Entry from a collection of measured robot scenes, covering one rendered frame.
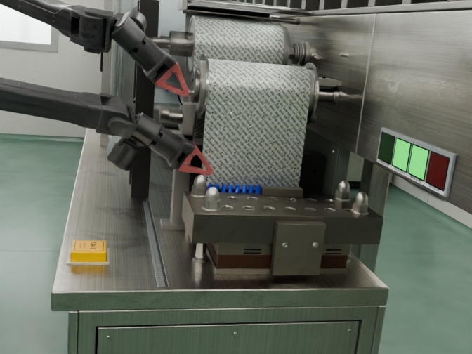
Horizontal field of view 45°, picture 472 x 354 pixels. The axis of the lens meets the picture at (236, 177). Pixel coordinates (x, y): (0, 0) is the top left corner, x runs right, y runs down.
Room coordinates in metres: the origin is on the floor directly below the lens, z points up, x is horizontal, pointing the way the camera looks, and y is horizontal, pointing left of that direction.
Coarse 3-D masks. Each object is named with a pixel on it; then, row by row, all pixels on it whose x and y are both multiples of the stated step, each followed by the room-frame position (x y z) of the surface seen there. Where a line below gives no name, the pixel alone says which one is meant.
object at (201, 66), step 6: (198, 66) 1.31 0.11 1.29; (204, 66) 1.27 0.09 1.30; (204, 72) 1.25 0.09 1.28; (204, 78) 1.25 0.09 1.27; (312, 78) 1.32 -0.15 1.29; (204, 84) 1.24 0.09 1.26; (312, 84) 1.31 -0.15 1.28; (204, 90) 1.24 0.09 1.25; (312, 90) 1.30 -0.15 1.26; (312, 96) 1.30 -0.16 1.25; (198, 102) 1.27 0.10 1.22; (312, 102) 1.30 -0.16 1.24; (198, 108) 1.27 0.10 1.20
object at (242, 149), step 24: (216, 120) 1.24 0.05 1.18; (240, 120) 1.26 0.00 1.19; (264, 120) 1.27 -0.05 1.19; (288, 120) 1.28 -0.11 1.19; (216, 144) 1.25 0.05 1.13; (240, 144) 1.26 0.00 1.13; (264, 144) 1.27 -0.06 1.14; (288, 144) 1.28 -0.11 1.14; (216, 168) 1.25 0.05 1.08; (240, 168) 1.26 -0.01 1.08; (264, 168) 1.27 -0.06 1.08; (288, 168) 1.29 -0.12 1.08
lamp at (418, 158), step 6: (414, 150) 0.98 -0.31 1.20; (420, 150) 0.96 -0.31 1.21; (426, 150) 0.95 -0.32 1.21; (414, 156) 0.98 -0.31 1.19; (420, 156) 0.96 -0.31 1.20; (426, 156) 0.94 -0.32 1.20; (414, 162) 0.97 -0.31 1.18; (420, 162) 0.96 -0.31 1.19; (414, 168) 0.97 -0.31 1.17; (420, 168) 0.95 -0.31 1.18; (414, 174) 0.97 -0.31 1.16; (420, 174) 0.95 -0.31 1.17
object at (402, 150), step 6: (396, 144) 1.05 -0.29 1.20; (402, 144) 1.02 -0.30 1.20; (408, 144) 1.00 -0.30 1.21; (396, 150) 1.04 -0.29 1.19; (402, 150) 1.02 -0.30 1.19; (408, 150) 1.00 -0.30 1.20; (396, 156) 1.04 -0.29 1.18; (402, 156) 1.02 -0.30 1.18; (396, 162) 1.04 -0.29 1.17; (402, 162) 1.01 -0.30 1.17; (402, 168) 1.01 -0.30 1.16
